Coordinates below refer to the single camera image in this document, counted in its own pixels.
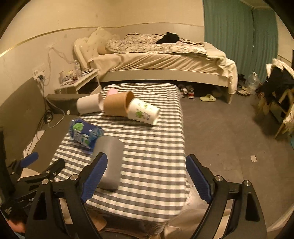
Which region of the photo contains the white paper on sofa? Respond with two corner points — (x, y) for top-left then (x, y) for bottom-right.
(23, 130), (45, 157)

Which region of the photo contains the bed with beige sheet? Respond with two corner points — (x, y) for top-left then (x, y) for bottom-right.
(89, 42), (238, 100)

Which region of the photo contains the black charger cable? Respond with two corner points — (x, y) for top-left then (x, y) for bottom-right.
(27, 75), (54, 152)

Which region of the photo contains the pink box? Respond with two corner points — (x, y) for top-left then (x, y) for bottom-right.
(107, 88), (118, 96)

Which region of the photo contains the green curtain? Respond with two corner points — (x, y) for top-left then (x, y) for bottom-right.
(203, 0), (278, 82)

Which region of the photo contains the white charger cable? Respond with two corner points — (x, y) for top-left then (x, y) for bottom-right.
(42, 47), (74, 129)

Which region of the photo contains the wall power socket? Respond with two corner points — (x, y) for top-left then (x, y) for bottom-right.
(32, 63), (46, 80)

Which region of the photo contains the brown paper cup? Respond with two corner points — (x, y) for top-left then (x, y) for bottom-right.
(104, 91), (135, 117)

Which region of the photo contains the grey cup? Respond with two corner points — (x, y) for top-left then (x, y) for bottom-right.
(92, 135), (124, 190)

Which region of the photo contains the blue labelled plastic bottle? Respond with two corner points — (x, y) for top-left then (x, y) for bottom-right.
(69, 118), (104, 151)

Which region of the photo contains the yellow slipper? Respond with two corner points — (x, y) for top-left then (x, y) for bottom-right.
(199, 94), (216, 102)

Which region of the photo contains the white nightstand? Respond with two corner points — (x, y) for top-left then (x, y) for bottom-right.
(54, 69), (100, 94)

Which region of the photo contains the white printed paper cup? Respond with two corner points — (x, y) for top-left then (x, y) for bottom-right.
(127, 98), (160, 125)

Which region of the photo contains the black garment on bed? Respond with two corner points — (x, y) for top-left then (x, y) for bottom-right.
(156, 32), (180, 44)

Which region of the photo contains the pair of sneakers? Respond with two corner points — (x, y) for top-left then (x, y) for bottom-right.
(178, 84), (194, 99)

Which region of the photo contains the large water jug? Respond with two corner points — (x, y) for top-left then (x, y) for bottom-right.
(245, 72), (260, 95)

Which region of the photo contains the patterned blanket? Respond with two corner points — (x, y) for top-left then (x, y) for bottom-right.
(106, 33), (207, 55)

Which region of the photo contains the checkered table cloth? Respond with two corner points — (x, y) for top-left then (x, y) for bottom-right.
(50, 82), (191, 236)

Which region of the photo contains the wooden chair with clothes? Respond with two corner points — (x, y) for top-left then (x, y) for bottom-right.
(257, 58), (293, 136)

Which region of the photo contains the grey sofa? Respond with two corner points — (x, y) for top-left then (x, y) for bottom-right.
(1, 78), (78, 172)

